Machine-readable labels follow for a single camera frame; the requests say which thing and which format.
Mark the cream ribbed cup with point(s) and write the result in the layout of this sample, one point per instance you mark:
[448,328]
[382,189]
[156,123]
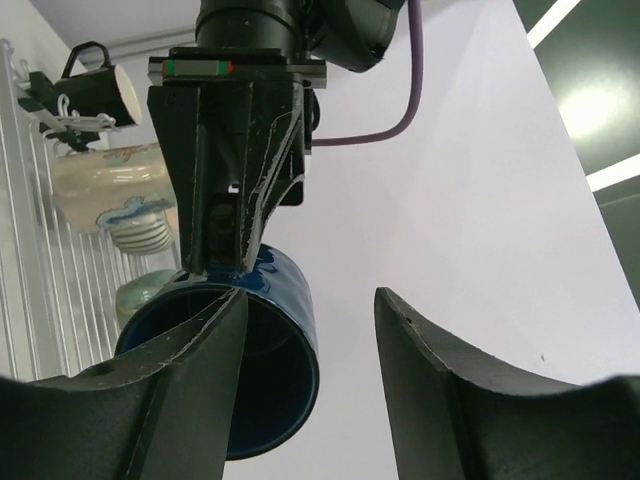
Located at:
[144,235]

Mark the tall cream painted mug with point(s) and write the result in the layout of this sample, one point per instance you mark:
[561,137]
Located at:
[103,188]

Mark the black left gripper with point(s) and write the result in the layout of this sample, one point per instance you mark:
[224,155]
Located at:
[233,119]

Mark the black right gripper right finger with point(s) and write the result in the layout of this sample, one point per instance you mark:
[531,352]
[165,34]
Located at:
[456,412]

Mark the black mug cream interior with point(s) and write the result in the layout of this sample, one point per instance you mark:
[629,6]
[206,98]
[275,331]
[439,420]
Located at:
[106,89]

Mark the green ceramic mug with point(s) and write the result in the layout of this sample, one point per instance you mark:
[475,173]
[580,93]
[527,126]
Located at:
[133,295]

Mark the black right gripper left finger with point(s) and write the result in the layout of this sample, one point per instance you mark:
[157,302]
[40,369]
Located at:
[162,410]

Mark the dark blue mug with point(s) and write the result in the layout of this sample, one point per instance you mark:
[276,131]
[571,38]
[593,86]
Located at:
[279,376]

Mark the clear acrylic dish rack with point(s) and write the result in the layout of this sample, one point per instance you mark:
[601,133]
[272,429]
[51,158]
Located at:
[58,286]

